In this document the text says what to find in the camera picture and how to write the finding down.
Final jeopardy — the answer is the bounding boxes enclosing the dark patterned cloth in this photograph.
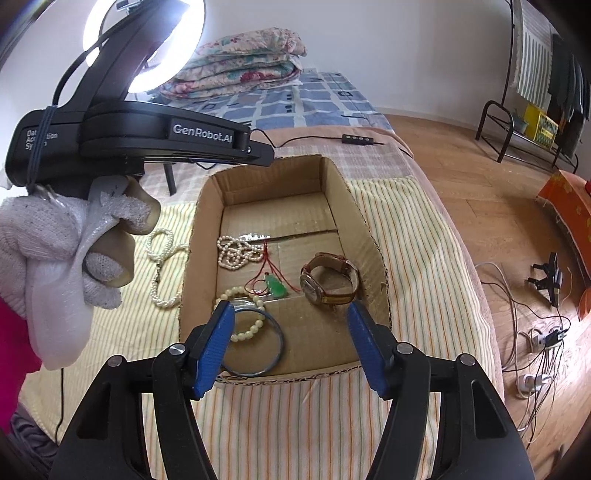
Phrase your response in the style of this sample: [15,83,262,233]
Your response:
[9,411,61,448]

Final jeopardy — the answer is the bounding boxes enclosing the power strip with cables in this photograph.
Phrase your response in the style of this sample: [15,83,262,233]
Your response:
[515,374,552,398]

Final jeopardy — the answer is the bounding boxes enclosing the folded floral quilts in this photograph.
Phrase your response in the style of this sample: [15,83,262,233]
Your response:
[159,28,308,101]

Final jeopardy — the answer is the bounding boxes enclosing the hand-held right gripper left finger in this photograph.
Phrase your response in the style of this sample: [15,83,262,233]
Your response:
[48,300,236,480]

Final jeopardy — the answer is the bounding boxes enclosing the cardboard box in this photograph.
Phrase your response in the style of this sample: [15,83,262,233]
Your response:
[178,156,393,384]

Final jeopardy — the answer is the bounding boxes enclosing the black clothes rack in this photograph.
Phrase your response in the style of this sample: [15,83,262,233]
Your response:
[475,0,580,174]

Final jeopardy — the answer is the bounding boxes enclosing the person's left hand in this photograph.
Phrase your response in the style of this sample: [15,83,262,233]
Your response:
[0,175,162,370]

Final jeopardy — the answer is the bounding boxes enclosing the striped hanging cloth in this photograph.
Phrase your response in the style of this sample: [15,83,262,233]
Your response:
[515,0,557,107]

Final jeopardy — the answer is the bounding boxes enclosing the black cable with inline remote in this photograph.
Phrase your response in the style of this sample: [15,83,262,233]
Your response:
[252,129,384,147]

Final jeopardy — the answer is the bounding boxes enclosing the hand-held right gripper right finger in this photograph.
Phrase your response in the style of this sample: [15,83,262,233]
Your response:
[347,300,534,480]

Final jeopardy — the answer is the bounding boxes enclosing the dark hanging clothes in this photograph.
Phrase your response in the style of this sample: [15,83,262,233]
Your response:
[547,34,591,155]

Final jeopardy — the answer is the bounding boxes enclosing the yellow box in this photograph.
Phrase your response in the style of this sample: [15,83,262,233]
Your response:
[524,104,559,148]

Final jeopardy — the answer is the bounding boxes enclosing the black bangle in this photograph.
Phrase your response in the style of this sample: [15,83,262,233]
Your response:
[222,308,284,380]

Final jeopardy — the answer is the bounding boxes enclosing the small pearl necklace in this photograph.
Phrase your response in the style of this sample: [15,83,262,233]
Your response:
[217,234,263,271]

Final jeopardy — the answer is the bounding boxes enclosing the white ring light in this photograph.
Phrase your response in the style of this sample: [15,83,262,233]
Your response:
[82,0,206,95]

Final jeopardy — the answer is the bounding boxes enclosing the cream bead bracelet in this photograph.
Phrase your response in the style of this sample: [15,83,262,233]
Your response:
[213,286,267,344]

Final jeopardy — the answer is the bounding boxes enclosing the yellow striped blanket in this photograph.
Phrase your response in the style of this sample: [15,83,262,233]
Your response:
[18,175,497,480]

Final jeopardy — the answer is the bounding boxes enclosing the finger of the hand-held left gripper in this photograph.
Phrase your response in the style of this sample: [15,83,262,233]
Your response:
[143,141,274,168]

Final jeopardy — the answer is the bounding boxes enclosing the floor cables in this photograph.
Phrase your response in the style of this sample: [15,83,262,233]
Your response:
[475,261,578,439]

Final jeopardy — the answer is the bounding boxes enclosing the orange cloth covered table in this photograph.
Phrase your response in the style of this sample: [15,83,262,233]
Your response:
[536,168,591,296]

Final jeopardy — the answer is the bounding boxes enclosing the black clamp stand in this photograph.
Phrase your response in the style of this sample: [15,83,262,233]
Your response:
[526,251,565,308]

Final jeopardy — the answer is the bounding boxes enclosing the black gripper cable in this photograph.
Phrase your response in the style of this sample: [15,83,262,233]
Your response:
[52,25,123,446]

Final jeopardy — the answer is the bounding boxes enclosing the brown strap wristwatch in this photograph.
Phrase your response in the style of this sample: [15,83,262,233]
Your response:
[300,252,362,306]

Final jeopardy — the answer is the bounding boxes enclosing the blue checked bed sheet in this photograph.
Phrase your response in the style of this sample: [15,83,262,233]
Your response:
[139,71,391,134]

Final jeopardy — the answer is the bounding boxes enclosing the green pendant red string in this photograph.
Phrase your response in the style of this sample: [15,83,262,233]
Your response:
[245,240,289,298]

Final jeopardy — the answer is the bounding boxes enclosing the twisted pearl necklace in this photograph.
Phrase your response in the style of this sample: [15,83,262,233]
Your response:
[147,228,191,309]

